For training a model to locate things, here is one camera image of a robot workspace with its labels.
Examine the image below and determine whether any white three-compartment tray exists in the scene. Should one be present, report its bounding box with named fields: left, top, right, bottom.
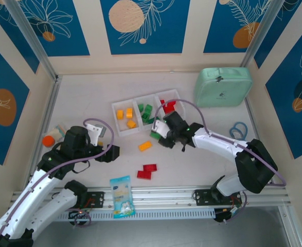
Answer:
left=111, top=89, right=187, bottom=137

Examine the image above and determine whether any beige small packet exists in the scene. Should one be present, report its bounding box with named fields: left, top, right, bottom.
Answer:
left=47, top=125, right=67, bottom=142

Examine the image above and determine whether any orange ball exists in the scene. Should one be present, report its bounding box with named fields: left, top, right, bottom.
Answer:
left=42, top=135, right=56, bottom=148

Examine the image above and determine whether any blue white wipes packet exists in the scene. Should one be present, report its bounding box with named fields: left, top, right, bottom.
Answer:
left=109, top=175, right=136, bottom=219

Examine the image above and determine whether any mint green zip case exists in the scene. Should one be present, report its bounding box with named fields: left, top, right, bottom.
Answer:
left=193, top=67, right=253, bottom=108

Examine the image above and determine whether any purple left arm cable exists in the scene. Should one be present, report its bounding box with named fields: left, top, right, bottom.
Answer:
left=0, top=117, right=114, bottom=247

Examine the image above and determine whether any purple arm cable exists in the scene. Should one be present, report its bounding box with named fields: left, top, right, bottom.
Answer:
left=0, top=117, right=114, bottom=247
left=152, top=99, right=287, bottom=224

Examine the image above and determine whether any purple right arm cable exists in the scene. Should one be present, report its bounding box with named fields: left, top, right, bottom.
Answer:
left=152, top=99, right=287, bottom=224

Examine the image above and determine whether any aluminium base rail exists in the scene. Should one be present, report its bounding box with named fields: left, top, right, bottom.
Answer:
left=8, top=184, right=293, bottom=210

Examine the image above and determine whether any aluminium side rail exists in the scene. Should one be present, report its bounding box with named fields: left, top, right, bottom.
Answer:
left=24, top=75, right=61, bottom=191
left=243, top=99, right=276, bottom=185

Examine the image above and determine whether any blue coiled cable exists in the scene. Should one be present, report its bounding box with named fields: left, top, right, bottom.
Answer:
left=229, top=121, right=249, bottom=141

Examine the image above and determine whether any white slotted cable duct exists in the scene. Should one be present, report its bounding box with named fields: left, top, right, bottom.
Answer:
left=55, top=208, right=216, bottom=222

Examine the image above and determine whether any aluminium corner post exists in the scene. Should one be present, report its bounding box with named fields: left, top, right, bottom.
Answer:
left=239, top=0, right=283, bottom=76
left=4, top=0, right=61, bottom=82

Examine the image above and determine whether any aluminium frame leg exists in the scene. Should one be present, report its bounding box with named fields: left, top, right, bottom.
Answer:
left=278, top=205, right=302, bottom=247

